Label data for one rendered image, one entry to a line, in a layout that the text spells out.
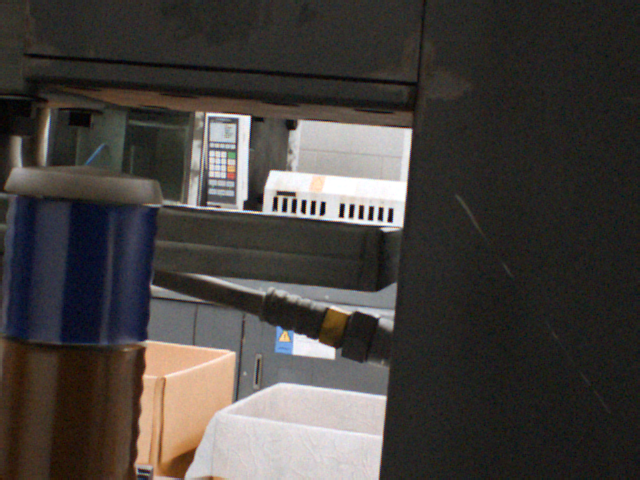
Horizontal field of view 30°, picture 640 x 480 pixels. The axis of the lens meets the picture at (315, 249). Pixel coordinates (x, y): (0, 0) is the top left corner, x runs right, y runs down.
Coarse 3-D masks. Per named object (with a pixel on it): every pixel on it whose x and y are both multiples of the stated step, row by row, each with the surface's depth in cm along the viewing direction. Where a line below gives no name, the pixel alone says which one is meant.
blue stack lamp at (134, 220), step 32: (32, 224) 29; (64, 224) 29; (96, 224) 29; (128, 224) 29; (32, 256) 29; (64, 256) 29; (96, 256) 29; (128, 256) 29; (32, 288) 29; (64, 288) 29; (96, 288) 29; (128, 288) 29; (0, 320) 30; (32, 320) 29; (64, 320) 29; (96, 320) 29; (128, 320) 29
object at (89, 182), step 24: (24, 168) 29; (48, 168) 29; (72, 168) 30; (96, 168) 30; (24, 192) 29; (48, 192) 29; (72, 192) 28; (96, 192) 29; (120, 192) 29; (144, 192) 29
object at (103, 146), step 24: (96, 120) 533; (120, 120) 530; (144, 120) 527; (168, 120) 525; (72, 144) 536; (96, 144) 533; (120, 144) 530; (144, 144) 528; (168, 144) 525; (120, 168) 531; (144, 168) 528; (168, 168) 525; (168, 192) 526
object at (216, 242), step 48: (0, 144) 56; (0, 192) 53; (0, 240) 53; (192, 240) 52; (240, 240) 51; (288, 240) 51; (336, 240) 51; (384, 240) 51; (0, 288) 53; (336, 288) 51; (384, 288) 53
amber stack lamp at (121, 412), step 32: (0, 352) 30; (32, 352) 29; (64, 352) 29; (96, 352) 29; (128, 352) 30; (0, 384) 29; (32, 384) 29; (64, 384) 29; (96, 384) 29; (128, 384) 30; (0, 416) 30; (32, 416) 29; (64, 416) 29; (96, 416) 29; (128, 416) 30; (0, 448) 29; (32, 448) 29; (64, 448) 29; (96, 448) 29; (128, 448) 30
